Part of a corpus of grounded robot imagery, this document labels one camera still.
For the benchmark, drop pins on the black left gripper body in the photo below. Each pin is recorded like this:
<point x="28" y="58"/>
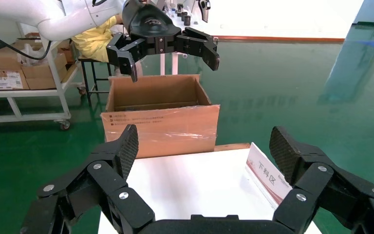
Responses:
<point x="151" y="29"/>

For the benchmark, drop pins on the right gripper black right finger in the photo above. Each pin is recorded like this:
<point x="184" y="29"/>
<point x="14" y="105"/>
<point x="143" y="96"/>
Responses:
<point x="329" y="190"/>

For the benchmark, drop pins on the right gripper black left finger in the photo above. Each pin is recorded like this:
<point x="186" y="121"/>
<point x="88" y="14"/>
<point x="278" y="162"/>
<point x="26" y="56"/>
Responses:
<point x="109" y="187"/>

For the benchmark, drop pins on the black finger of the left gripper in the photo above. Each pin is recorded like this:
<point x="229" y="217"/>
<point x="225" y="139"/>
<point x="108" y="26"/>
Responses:
<point x="124" y="51"/>
<point x="203" y="46"/>

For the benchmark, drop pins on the large open cardboard box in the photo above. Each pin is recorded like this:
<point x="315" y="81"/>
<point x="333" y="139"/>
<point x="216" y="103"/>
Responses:
<point x="161" y="129"/>

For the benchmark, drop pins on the low plain cardboard box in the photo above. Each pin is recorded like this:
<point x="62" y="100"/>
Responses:
<point x="40" y="84"/>

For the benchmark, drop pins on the medium plain cardboard box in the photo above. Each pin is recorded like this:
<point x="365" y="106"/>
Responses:
<point x="35" y="72"/>

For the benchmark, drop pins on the wide plain cardboard box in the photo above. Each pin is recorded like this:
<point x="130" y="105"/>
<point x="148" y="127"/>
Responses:
<point x="3" y="59"/>

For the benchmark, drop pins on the cardboard box with white label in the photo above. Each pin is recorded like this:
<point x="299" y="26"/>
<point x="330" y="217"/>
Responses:
<point x="6" y="80"/>

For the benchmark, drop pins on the small black cylinder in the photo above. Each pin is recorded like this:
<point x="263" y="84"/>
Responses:
<point x="187" y="20"/>

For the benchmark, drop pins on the person in yellow coat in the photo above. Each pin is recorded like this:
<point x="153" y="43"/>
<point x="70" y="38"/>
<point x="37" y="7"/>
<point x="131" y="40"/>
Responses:
<point x="90" y="43"/>

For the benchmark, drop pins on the black hanging device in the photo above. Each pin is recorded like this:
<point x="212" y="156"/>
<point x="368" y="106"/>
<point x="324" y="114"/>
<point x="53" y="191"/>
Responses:
<point x="204" y="8"/>

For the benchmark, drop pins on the black metal stool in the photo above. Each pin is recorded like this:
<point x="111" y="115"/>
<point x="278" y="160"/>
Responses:
<point x="84" y="77"/>

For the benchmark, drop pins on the white acrylic table sign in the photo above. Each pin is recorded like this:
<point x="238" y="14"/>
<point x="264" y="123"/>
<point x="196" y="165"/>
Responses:
<point x="264" y="174"/>

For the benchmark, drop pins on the clear plastic bag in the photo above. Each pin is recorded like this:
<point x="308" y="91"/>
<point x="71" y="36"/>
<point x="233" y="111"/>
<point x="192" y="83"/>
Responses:
<point x="29" y="53"/>

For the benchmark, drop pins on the white shelf cart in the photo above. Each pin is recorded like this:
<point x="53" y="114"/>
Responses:
<point x="19" y="94"/>

